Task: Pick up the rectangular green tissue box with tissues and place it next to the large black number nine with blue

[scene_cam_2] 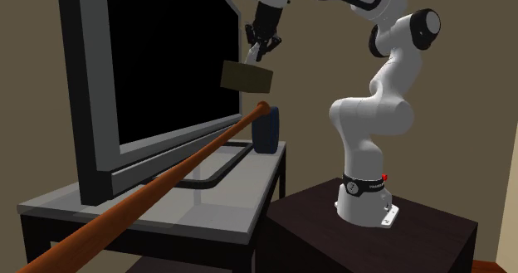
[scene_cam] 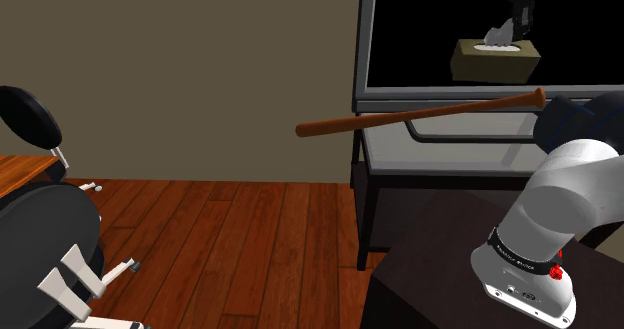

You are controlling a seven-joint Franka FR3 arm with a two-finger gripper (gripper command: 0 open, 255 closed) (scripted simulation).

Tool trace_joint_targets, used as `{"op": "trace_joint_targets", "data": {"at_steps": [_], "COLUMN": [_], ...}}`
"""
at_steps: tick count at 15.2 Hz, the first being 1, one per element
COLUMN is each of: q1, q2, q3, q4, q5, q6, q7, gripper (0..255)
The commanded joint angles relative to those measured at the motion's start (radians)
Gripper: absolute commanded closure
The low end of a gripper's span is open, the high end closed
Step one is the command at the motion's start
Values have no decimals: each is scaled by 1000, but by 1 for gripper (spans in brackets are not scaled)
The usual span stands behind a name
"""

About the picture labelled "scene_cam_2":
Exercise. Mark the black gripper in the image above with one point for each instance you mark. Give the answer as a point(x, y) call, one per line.
point(267, 21)

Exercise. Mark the brown box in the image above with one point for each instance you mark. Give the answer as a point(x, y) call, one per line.
point(247, 78)

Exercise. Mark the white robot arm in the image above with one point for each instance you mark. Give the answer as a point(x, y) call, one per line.
point(374, 142)

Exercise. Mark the dark blue rounded container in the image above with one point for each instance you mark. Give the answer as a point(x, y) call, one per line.
point(268, 132)

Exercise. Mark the flat screen television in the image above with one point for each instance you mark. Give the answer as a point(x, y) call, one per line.
point(170, 61)

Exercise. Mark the glass top black table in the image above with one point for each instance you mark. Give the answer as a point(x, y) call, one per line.
point(226, 211)

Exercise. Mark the brown wooden baseball bat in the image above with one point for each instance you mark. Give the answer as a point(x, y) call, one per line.
point(133, 207)

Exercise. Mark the dark robot stand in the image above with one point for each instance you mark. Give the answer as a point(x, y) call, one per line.
point(364, 244)

